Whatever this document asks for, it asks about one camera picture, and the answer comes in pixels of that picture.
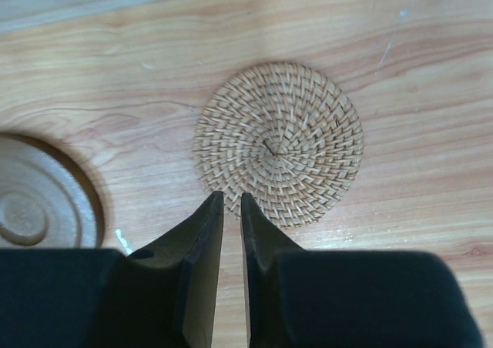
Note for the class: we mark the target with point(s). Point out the plain brown wooden coaster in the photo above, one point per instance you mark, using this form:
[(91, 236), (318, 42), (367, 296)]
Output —
[(47, 200)]

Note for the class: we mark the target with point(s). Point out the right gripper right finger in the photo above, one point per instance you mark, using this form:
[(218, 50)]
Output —
[(276, 299)]

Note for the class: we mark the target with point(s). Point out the woven rattan coaster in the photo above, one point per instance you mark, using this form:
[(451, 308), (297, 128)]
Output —
[(284, 133)]

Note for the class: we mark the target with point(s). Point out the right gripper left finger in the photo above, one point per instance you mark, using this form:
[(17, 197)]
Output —
[(180, 272)]

